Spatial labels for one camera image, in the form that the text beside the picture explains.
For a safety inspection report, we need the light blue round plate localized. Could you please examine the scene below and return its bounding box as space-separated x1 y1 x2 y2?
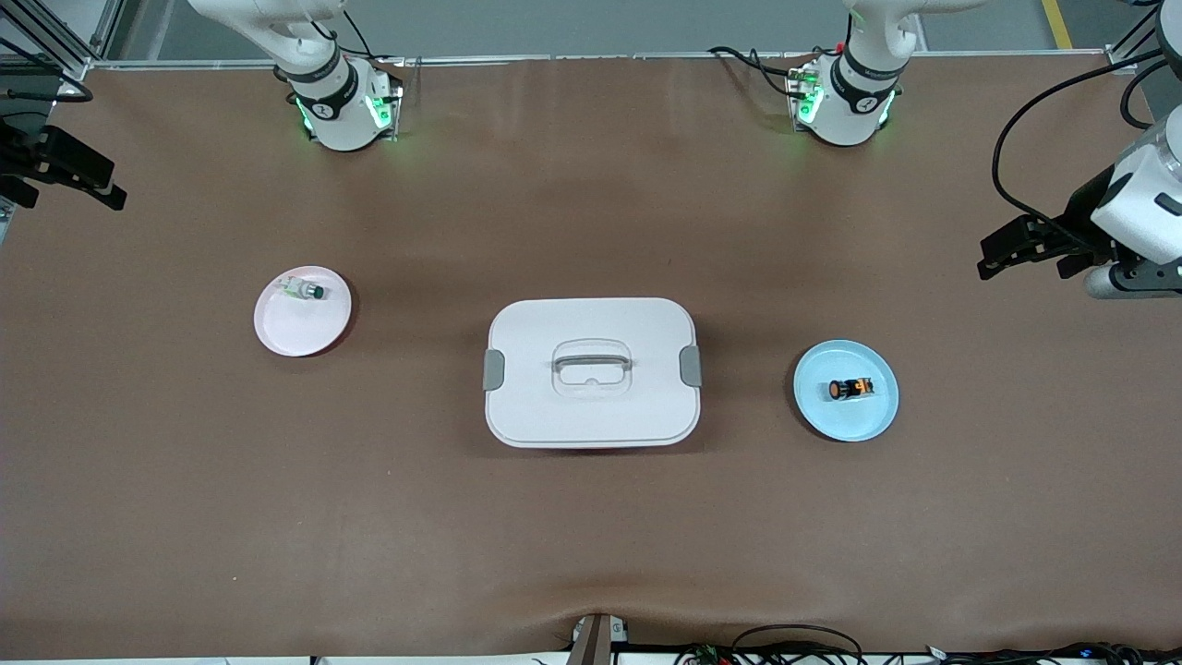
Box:
793 339 899 443

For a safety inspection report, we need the pink round plate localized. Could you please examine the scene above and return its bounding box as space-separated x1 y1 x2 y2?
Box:
253 266 353 358

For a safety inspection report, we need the white lidded storage box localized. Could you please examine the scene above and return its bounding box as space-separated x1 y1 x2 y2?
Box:
483 296 703 450

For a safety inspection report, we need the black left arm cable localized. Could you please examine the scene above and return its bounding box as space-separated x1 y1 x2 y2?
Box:
993 46 1182 232

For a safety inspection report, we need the aluminium frame post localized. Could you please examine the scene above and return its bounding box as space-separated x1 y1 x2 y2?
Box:
0 0 126 84
1108 0 1182 75

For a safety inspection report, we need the black right base cable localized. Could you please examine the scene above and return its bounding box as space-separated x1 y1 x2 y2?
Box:
337 9 407 70

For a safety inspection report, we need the black base cable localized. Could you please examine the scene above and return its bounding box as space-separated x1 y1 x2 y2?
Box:
337 9 407 70
709 44 814 98

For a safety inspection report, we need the black left base cable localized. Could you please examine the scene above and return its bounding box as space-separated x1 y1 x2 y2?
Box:
709 44 814 98

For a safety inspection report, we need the black cable bundle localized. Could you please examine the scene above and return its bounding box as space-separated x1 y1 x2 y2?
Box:
674 623 1182 665

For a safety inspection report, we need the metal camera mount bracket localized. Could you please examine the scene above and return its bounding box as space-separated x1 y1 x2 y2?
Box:
566 613 631 665

